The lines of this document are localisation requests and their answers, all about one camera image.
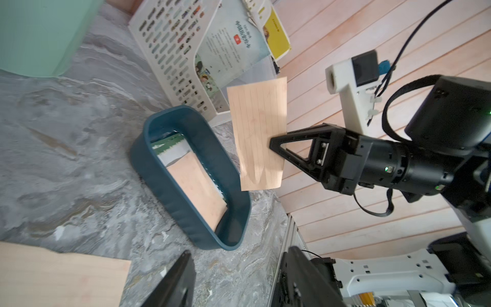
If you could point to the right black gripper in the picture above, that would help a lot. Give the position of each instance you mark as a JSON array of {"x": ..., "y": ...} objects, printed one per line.
[{"x": 342, "y": 160}]

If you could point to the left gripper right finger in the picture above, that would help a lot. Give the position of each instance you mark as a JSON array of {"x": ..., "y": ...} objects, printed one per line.
[{"x": 304, "y": 282}]

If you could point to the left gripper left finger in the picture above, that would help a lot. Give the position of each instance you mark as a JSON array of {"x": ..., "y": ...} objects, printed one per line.
[{"x": 177, "y": 286}]

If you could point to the brown stationery paper sheet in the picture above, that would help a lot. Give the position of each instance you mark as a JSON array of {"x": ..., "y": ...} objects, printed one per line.
[{"x": 259, "y": 113}]

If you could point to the dark teal storage box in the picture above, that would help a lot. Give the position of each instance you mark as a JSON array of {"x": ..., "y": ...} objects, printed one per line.
[{"x": 166, "y": 137}]

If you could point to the brown paper stack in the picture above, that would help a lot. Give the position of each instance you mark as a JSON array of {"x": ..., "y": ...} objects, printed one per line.
[{"x": 203, "y": 193}]

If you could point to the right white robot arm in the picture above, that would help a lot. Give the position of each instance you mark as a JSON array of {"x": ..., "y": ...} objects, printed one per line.
[{"x": 446, "y": 152}]

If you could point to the yellow book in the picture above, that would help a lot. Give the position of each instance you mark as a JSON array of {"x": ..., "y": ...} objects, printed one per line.
[{"x": 265, "y": 18}]

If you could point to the illustrated booklet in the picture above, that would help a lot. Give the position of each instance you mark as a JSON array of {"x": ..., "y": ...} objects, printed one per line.
[{"x": 232, "y": 46}]

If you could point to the white plastic file organizer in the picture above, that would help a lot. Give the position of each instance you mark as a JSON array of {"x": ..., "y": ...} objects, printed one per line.
[{"x": 169, "y": 34}]

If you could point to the mint green pen cup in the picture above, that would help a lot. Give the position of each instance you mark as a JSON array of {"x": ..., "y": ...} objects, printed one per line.
[{"x": 39, "y": 38}]

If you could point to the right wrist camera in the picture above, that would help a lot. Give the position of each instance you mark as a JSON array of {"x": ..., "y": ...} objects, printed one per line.
[{"x": 355, "y": 80}]

